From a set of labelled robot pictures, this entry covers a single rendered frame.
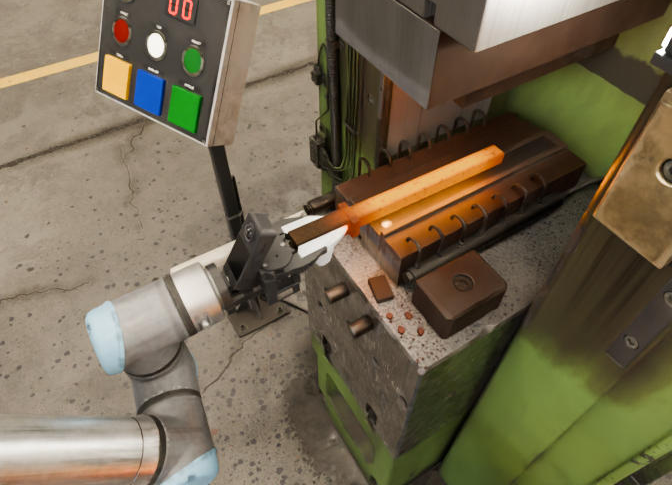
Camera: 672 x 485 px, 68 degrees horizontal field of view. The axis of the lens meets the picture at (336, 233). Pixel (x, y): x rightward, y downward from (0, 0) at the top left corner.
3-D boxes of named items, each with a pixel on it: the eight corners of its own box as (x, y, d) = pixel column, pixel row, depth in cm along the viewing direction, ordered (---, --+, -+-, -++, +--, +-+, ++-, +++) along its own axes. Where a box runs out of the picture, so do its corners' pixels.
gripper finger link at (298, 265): (317, 238, 75) (264, 260, 73) (317, 231, 74) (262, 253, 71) (332, 261, 72) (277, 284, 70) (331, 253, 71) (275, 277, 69)
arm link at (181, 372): (149, 431, 76) (120, 401, 66) (136, 365, 82) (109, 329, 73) (210, 407, 78) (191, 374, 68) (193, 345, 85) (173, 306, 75)
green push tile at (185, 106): (193, 134, 99) (199, 96, 96) (166, 120, 102) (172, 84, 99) (199, 133, 101) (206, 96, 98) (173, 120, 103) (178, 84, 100)
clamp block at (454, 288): (442, 342, 77) (450, 321, 72) (409, 302, 82) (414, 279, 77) (500, 307, 81) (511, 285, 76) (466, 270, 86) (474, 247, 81)
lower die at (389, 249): (396, 286, 84) (402, 255, 77) (335, 210, 95) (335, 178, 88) (572, 192, 98) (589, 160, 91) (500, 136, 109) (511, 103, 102)
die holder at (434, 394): (394, 461, 108) (421, 374, 74) (308, 327, 129) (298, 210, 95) (574, 339, 127) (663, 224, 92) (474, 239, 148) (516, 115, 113)
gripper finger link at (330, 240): (345, 244, 80) (293, 266, 77) (346, 220, 75) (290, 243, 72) (355, 258, 78) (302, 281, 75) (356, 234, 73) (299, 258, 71)
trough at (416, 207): (383, 240, 81) (384, 234, 80) (365, 219, 84) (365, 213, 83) (565, 150, 95) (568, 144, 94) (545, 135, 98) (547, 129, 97)
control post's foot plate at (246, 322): (239, 341, 178) (235, 328, 171) (215, 296, 190) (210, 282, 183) (293, 313, 185) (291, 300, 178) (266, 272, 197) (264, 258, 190)
